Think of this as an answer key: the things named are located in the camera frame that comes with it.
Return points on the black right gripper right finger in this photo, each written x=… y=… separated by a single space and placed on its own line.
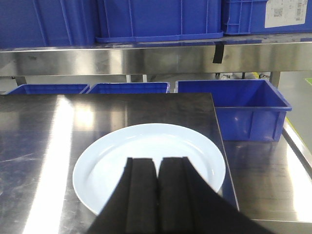
x=188 y=205

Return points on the blue crate upper left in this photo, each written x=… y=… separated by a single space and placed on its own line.
x=46 y=23

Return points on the blue bin lower right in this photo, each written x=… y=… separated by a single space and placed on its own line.
x=246 y=109

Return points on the blue bin lower left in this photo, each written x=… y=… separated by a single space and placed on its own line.
x=50 y=89

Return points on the blue bin lower middle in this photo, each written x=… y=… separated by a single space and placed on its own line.
x=130 y=88

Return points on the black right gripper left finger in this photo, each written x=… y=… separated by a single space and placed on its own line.
x=132 y=207

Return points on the white paper label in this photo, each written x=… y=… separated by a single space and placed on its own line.
x=280 y=13

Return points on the stainless steel shelf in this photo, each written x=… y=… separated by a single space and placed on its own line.
x=253 y=53

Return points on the black tape strip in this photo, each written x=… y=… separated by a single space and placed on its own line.
x=219 y=52

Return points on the light blue plate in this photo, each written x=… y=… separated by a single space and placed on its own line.
x=99 y=168

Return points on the blue crate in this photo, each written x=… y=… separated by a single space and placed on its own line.
x=247 y=17
x=46 y=23
x=158 y=20

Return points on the blue crate upper middle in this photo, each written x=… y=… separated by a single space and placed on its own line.
x=158 y=20

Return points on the blue crate upper right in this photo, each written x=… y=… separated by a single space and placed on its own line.
x=247 y=17

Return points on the blue bin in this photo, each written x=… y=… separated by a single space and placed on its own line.
x=50 y=89
x=130 y=88
x=246 y=109

